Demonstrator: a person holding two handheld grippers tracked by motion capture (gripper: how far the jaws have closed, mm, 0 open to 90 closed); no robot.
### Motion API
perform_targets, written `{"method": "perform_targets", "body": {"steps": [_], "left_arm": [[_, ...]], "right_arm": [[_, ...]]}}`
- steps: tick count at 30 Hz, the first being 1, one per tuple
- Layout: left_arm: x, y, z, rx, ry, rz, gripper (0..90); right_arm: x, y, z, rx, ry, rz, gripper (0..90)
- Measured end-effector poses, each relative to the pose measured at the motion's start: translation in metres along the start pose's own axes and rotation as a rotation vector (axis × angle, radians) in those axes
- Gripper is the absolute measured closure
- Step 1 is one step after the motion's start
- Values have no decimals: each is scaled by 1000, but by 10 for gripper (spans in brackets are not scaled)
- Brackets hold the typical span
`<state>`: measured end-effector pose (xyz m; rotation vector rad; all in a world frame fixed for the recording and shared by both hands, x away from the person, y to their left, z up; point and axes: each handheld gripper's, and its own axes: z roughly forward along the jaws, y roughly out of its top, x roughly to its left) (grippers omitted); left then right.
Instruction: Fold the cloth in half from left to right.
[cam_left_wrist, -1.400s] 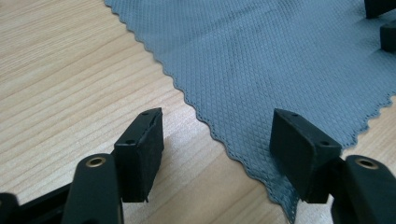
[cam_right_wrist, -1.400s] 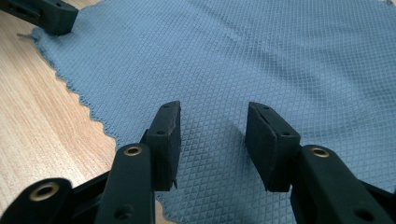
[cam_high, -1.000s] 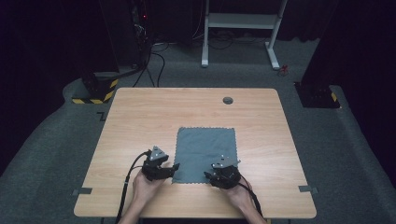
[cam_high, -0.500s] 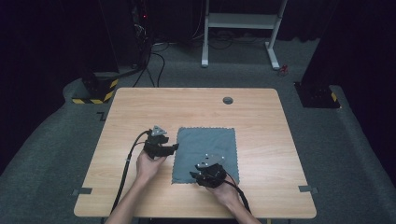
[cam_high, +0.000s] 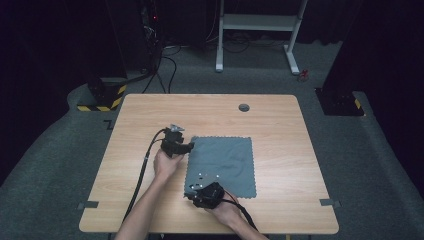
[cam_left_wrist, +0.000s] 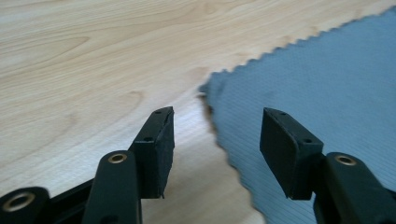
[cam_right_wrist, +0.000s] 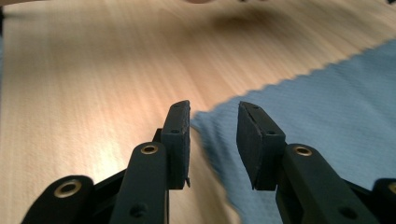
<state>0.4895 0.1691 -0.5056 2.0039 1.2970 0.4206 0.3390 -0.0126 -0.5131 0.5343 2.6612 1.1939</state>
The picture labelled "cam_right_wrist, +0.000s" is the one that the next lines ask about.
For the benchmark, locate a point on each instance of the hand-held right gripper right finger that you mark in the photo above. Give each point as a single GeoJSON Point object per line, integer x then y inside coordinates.
{"type": "Point", "coordinates": [258, 155]}

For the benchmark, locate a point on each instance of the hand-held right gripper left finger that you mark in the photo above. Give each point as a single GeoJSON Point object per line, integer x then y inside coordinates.
{"type": "Point", "coordinates": [174, 149]}

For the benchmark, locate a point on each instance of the grey-blue cleaning cloth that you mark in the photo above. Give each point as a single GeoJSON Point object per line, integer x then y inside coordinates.
{"type": "Point", "coordinates": [311, 124]}

